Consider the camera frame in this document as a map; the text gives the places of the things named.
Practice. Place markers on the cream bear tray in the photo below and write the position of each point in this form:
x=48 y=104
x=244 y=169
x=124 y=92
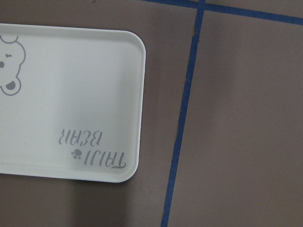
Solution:
x=71 y=102

